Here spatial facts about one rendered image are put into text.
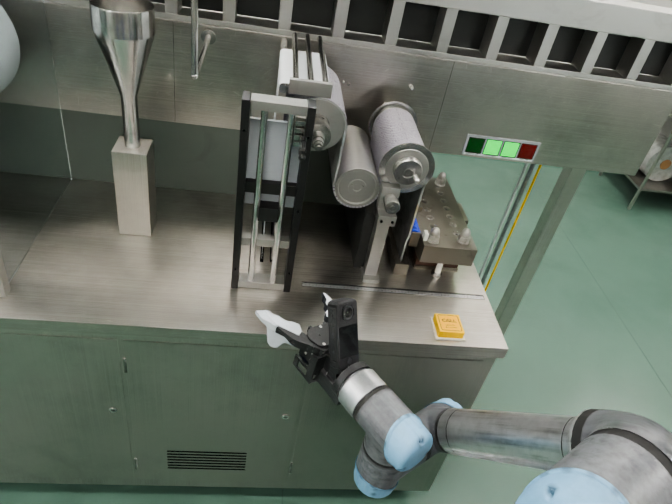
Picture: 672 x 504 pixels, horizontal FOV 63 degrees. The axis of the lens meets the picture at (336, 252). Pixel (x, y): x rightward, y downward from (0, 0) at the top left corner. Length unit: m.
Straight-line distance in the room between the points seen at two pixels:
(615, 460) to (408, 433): 0.30
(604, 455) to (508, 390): 2.09
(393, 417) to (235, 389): 0.83
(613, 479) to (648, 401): 2.48
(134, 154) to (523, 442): 1.16
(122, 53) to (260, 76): 0.44
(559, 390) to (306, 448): 1.43
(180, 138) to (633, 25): 1.38
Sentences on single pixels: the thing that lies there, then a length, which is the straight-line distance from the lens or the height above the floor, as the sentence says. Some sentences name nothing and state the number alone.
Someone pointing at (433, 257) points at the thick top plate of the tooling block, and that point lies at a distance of 1.62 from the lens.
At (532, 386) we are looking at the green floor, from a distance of 2.83.
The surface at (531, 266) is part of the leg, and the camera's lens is 2.49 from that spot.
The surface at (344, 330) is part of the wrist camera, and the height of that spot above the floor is 1.29.
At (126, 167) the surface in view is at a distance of 1.58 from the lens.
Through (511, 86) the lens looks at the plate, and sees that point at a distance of 1.82.
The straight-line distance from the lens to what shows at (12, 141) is 1.56.
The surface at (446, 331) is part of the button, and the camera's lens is 1.50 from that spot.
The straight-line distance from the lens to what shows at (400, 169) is 1.44.
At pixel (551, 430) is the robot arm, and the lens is 0.82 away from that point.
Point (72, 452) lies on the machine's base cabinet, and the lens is 1.97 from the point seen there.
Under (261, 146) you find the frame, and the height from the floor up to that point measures 1.33.
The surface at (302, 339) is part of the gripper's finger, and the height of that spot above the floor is 1.25.
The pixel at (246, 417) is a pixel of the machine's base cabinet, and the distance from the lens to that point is 1.73.
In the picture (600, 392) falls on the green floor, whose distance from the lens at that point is 3.00.
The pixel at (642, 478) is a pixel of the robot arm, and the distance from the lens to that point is 0.67.
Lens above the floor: 1.93
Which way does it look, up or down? 37 degrees down
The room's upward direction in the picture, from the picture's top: 12 degrees clockwise
